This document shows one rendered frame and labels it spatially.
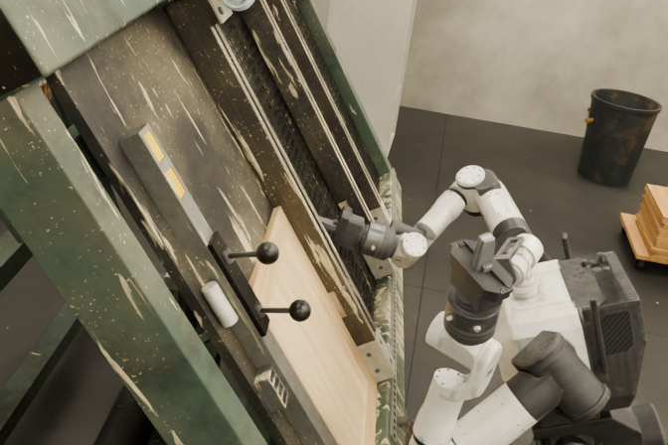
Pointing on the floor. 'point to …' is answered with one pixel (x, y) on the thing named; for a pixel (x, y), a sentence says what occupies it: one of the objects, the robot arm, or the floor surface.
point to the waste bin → (615, 135)
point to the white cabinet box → (376, 24)
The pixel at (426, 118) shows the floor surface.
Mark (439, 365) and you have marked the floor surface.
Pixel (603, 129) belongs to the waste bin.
